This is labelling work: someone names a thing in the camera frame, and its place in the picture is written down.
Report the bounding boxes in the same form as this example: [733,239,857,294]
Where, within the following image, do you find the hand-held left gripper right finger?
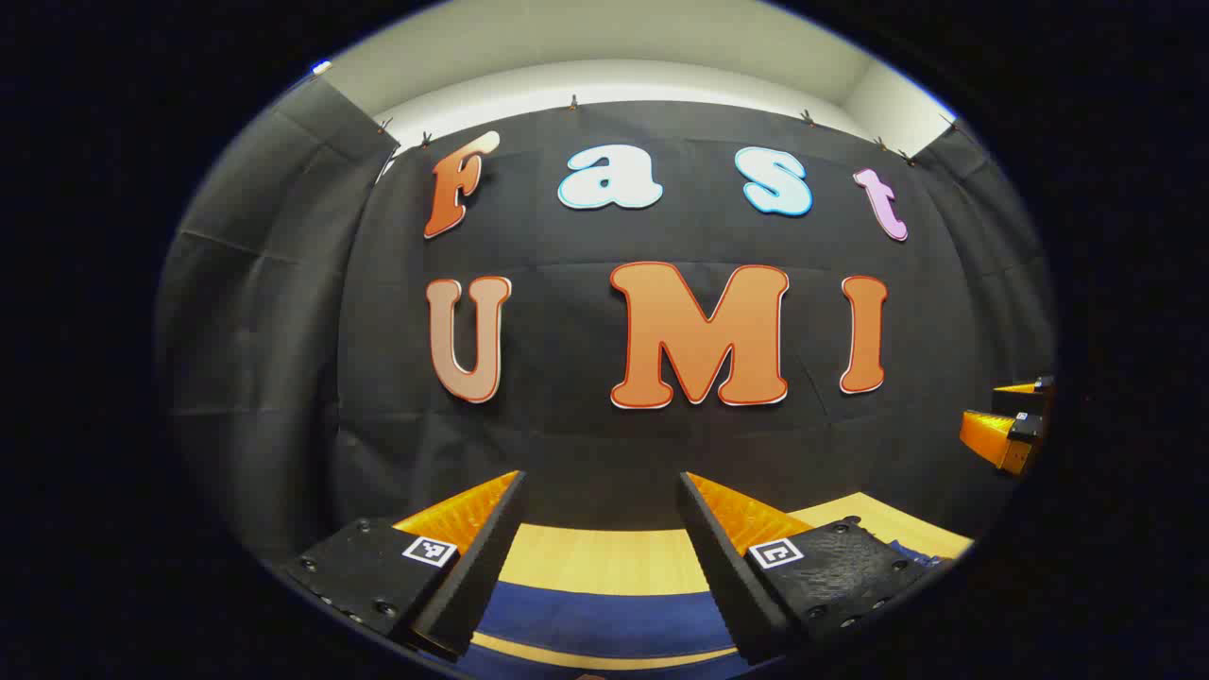
[676,471,950,667]

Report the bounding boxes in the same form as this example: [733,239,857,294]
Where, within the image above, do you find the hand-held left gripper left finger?
[279,469,528,662]

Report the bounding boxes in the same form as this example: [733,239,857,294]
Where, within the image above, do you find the blue jeans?
[451,538,950,680]

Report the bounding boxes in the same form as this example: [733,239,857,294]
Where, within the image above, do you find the black backdrop cloth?
[156,76,1057,558]

